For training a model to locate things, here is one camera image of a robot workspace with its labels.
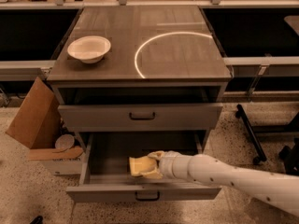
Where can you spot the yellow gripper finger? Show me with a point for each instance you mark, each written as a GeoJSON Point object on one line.
{"type": "Point", "coordinates": [153, 174]}
{"type": "Point", "coordinates": [157, 155]}

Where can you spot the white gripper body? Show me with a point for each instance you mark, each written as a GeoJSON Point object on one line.
{"type": "Point", "coordinates": [168, 166]}

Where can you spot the yellow sponge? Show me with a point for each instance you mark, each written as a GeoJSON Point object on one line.
{"type": "Point", "coordinates": [141, 165]}

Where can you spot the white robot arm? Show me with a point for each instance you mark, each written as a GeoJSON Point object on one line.
{"type": "Point", "coordinates": [279, 190]}

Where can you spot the open middle drawer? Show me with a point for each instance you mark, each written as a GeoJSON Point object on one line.
{"type": "Point", "coordinates": [105, 175]}

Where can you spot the grey drawer cabinet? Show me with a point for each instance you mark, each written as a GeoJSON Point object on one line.
{"type": "Point", "coordinates": [159, 55]}

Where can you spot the upper grey drawer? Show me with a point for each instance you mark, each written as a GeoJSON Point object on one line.
{"type": "Point", "coordinates": [129, 118]}

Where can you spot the black office chair base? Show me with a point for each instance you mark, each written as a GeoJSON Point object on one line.
{"type": "Point", "coordinates": [290, 157]}

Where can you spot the cardboard box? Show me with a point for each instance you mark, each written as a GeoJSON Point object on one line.
{"type": "Point", "coordinates": [38, 125]}

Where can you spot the white bowl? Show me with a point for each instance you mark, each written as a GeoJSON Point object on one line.
{"type": "Point", "coordinates": [89, 49]}

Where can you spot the black middle drawer handle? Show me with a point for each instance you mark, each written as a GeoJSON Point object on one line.
{"type": "Point", "coordinates": [147, 196]}

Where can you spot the black drawer handle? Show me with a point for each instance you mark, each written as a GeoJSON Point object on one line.
{"type": "Point", "coordinates": [147, 196]}
{"type": "Point", "coordinates": [142, 116]}

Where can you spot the black upper drawer handle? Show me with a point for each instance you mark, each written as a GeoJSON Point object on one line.
{"type": "Point", "coordinates": [142, 116]}

